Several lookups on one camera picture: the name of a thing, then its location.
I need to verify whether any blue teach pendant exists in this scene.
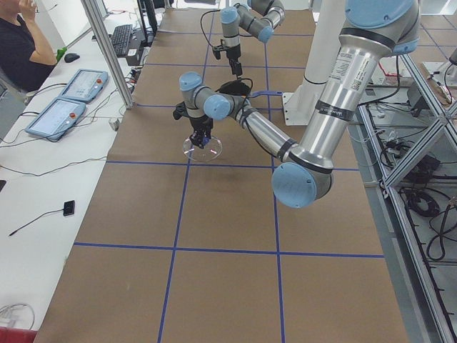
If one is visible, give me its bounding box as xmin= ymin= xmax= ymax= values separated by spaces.
xmin=60 ymin=69 xmax=109 ymax=104
xmin=25 ymin=97 xmax=86 ymax=141

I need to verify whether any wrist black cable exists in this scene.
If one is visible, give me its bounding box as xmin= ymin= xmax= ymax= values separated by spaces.
xmin=199 ymin=9 xmax=223 ymax=48
xmin=217 ymin=77 xmax=254 ymax=111

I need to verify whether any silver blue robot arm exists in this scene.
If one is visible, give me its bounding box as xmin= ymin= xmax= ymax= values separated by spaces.
xmin=173 ymin=1 xmax=421 ymax=208
xmin=212 ymin=0 xmax=285 ymax=78

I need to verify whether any near blue teach pendant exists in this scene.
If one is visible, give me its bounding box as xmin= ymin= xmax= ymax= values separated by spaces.
xmin=25 ymin=97 xmax=86 ymax=141

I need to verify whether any black keyboard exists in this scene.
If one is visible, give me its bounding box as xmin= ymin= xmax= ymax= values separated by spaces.
xmin=111 ymin=24 xmax=133 ymax=57

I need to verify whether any aluminium frame post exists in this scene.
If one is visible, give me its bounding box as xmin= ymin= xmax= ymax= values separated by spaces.
xmin=81 ymin=0 xmax=134 ymax=109

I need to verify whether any glass lid purple knob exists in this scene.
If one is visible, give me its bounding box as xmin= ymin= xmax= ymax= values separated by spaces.
xmin=183 ymin=136 xmax=222 ymax=162

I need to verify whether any black computer mouse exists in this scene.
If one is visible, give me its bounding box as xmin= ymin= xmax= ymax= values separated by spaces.
xmin=64 ymin=53 xmax=80 ymax=63

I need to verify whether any seated person in black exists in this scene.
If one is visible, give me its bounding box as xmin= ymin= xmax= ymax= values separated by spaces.
xmin=1 ymin=1 xmax=57 ymax=91

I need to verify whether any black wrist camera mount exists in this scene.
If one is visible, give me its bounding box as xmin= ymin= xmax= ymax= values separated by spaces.
xmin=211 ymin=39 xmax=227 ymax=60
xmin=173 ymin=102 xmax=189 ymax=120

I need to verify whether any small black box on table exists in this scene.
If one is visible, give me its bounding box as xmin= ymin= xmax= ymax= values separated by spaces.
xmin=63 ymin=200 xmax=76 ymax=217

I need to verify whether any dark blue saucepan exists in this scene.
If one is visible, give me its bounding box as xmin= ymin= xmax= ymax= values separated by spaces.
xmin=216 ymin=79 xmax=283 ymax=98

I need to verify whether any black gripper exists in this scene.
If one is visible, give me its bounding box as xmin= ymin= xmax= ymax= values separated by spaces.
xmin=190 ymin=116 xmax=214 ymax=147
xmin=226 ymin=45 xmax=242 ymax=75

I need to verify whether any far blue teach pendant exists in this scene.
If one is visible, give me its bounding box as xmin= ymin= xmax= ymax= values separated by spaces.
xmin=60 ymin=69 xmax=109 ymax=104

